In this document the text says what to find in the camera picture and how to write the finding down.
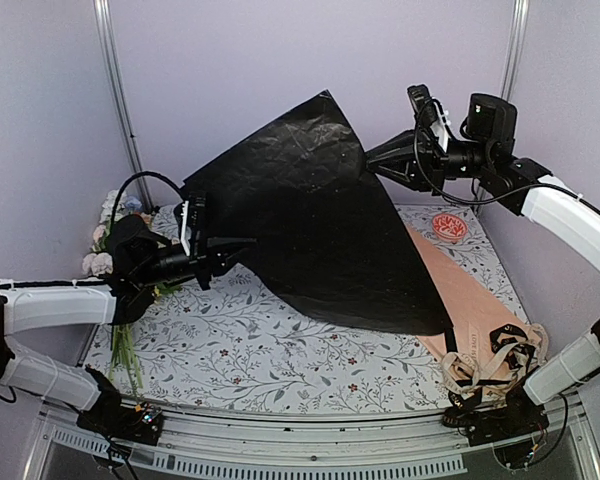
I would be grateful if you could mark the pink wrapping paper sheet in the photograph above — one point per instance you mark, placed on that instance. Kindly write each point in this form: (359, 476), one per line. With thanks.
(469, 305)

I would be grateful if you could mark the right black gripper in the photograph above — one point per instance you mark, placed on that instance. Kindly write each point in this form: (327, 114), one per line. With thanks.
(421, 159)

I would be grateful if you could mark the right aluminium frame post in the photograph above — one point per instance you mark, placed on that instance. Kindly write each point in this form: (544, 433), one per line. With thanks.
(515, 48)

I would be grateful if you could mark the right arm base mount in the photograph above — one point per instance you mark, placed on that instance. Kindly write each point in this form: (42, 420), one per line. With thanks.
(522, 432)

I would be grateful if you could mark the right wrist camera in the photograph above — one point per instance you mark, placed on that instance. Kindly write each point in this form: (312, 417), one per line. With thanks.
(431, 121)

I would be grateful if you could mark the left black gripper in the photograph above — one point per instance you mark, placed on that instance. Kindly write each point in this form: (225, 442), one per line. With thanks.
(217, 258)

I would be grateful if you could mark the black wrapping paper sheet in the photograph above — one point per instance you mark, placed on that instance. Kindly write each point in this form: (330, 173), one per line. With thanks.
(327, 239)

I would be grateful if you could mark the aluminium frame post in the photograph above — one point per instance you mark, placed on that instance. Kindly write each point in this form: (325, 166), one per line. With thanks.
(106, 36)
(515, 48)

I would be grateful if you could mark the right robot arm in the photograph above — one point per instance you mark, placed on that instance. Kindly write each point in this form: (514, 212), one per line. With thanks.
(528, 189)

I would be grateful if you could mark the floral patterned tablecloth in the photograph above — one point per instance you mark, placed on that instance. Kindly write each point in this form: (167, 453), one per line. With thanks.
(238, 347)

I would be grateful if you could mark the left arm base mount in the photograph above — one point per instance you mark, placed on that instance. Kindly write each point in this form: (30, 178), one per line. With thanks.
(113, 420)

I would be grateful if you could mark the cream printed ribbon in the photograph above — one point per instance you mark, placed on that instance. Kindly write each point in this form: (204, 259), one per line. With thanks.
(512, 352)

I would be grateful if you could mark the left aluminium frame post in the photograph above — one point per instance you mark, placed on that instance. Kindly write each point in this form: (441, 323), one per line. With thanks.
(106, 36)

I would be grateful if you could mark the red patterned small bowl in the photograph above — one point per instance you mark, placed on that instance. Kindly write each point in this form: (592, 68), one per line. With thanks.
(449, 228)

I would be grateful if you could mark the green leafy flower bunch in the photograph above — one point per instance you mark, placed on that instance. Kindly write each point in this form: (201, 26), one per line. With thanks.
(123, 356)

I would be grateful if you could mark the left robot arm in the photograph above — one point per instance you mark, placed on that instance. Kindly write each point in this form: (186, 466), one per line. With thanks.
(30, 305)

